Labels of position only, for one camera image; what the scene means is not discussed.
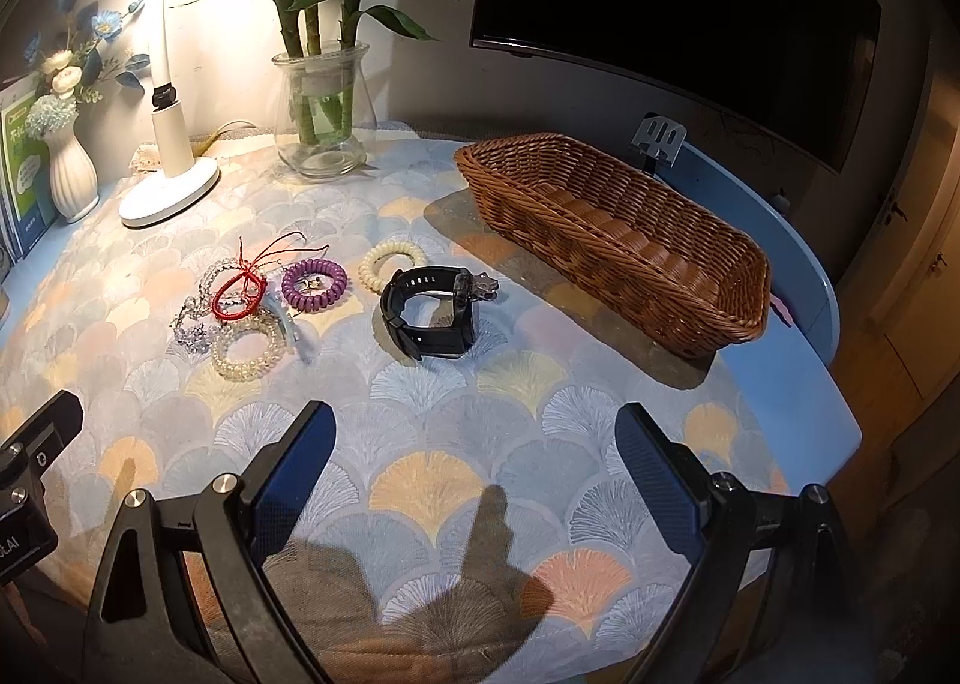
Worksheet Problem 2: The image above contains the white metal clip stand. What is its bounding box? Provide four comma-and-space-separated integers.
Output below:
630, 113, 686, 167

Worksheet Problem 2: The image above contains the light blue hair clip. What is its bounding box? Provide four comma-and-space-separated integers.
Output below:
263, 294, 313, 365

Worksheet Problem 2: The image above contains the pink small object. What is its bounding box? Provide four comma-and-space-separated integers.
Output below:
770, 294, 794, 326

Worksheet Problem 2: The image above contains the clear pearl bead bracelet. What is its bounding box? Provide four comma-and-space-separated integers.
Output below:
209, 318, 290, 383

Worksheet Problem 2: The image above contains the green white book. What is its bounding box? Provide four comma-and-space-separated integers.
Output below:
2, 71, 57, 262

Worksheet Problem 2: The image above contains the scallop pattern table mat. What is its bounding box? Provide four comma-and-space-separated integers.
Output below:
2, 136, 784, 682

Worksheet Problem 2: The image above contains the glass vase with water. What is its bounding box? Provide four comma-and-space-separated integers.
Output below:
272, 42, 377, 180

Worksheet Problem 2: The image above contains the white desk lamp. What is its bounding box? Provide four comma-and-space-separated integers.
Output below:
119, 0, 220, 229

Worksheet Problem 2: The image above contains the black wrist watch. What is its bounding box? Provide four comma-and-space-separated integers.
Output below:
379, 266, 500, 361

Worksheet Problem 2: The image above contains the brown wicker basket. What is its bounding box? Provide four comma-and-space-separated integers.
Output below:
454, 133, 771, 359

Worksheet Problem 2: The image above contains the purple spiral hair tie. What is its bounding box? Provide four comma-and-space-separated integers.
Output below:
280, 256, 352, 314

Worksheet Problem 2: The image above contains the white ribbed flower vase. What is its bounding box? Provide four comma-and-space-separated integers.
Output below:
44, 124, 99, 223

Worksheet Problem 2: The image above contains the silver crystal charm bracelet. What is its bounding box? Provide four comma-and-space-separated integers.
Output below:
169, 256, 249, 356

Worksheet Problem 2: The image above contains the wooden cabinet door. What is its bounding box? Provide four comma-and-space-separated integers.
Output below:
831, 91, 960, 506

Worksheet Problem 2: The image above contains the black monitor screen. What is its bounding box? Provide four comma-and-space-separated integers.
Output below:
470, 0, 882, 170

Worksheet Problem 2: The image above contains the red cord bracelet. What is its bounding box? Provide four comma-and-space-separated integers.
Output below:
209, 229, 332, 323

